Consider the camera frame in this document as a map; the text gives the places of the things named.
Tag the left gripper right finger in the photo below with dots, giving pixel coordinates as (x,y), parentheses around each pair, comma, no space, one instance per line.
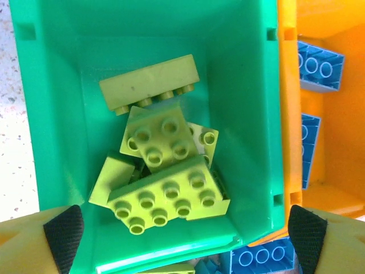
(342,248)

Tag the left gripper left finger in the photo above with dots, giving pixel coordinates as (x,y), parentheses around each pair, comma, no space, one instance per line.
(25,245)

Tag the blue lego brick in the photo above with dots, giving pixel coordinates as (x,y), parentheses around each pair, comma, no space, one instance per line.
(262,255)
(208,266)
(309,151)
(319,67)

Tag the small lime green lego brick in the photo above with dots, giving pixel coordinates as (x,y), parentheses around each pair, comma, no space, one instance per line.
(158,137)

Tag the orange plastic bin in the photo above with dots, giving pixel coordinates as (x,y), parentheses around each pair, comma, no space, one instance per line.
(336,128)

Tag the green plastic bin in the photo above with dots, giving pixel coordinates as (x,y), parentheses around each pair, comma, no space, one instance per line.
(242,114)

